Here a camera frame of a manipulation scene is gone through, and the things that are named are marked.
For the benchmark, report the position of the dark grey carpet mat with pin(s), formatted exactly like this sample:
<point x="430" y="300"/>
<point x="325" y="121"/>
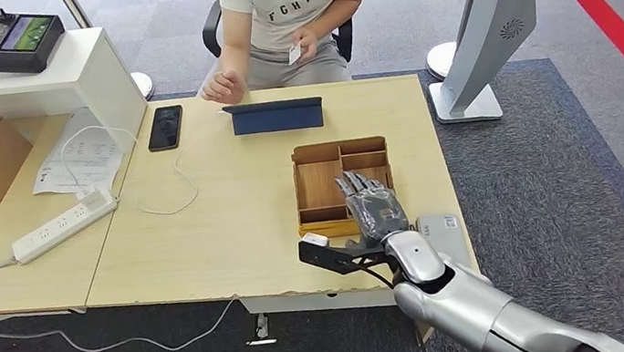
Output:
<point x="535" y="198"/>

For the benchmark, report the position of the white ID card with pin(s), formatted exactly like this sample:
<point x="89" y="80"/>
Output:
<point x="294" y="55"/>

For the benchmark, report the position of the clear plastic film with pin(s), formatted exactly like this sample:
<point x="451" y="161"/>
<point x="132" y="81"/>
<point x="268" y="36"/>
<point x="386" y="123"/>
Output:
<point x="379" y="214"/>

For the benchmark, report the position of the white desk shelf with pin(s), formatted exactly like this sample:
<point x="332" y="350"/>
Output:
<point x="85" y="78"/>

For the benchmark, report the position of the grey kiosk display stand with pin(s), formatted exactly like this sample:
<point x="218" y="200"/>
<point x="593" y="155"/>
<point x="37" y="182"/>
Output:
<point x="485" y="22"/>

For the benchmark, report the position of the grey card reader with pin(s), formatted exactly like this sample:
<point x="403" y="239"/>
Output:
<point x="447" y="229"/>

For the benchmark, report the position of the black right camera bracket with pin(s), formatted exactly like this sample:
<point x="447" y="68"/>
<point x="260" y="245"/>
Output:
<point x="329" y="257"/>

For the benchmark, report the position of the floor outlet with plug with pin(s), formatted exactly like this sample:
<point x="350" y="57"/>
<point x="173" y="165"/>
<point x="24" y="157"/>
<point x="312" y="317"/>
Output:
<point x="261" y="328"/>

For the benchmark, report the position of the wooden organizer box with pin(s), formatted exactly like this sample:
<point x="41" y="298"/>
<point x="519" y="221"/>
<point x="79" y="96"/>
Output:
<point x="319" y="186"/>

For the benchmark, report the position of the white charger plug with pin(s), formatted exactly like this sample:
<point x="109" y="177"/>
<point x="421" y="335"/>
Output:
<point x="95" y="197"/>

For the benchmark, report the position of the round white stand base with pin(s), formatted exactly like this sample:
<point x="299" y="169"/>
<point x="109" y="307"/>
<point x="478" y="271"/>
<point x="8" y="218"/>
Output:
<point x="144" y="86"/>
<point x="440" y="61"/>

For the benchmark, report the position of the white power strip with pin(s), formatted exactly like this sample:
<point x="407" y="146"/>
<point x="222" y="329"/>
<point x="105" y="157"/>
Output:
<point x="61" y="226"/>

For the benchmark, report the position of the light wood desk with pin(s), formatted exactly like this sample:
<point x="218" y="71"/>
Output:
<point x="330" y="303"/>
<point x="28" y="287"/>

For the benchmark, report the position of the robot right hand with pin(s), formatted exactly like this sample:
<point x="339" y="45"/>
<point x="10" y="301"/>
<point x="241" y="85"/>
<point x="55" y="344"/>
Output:
<point x="378" y="211"/>

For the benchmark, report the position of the person's right hand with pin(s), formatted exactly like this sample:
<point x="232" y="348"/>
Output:
<point x="223" y="88"/>

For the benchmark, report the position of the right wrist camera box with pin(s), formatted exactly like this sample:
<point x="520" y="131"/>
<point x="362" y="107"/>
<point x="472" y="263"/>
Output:
<point x="315" y="240"/>

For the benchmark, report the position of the person's left forearm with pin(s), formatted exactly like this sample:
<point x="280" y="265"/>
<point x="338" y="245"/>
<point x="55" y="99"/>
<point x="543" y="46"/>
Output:
<point x="338" y="12"/>

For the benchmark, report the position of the person's right forearm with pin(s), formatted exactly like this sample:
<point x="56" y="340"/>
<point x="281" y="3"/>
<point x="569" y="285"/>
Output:
<point x="234" y="54"/>

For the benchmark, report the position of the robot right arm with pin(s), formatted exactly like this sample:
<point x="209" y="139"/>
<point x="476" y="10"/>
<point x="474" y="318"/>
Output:
<point x="464" y="299"/>

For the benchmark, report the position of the white printed paper sheet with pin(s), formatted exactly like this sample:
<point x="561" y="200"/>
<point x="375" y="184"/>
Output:
<point x="83" y="163"/>

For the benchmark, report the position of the metal pole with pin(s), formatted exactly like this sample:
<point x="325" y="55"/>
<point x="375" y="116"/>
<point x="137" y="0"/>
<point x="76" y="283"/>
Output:
<point x="74" y="10"/>

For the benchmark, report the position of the blue tablet case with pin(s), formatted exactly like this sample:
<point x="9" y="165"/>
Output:
<point x="276" y="118"/>

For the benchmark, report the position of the person's left hand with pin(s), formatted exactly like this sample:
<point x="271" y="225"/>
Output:
<point x="307" y="41"/>

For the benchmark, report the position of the black smartphone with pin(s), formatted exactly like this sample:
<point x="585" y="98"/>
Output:
<point x="165" y="128"/>

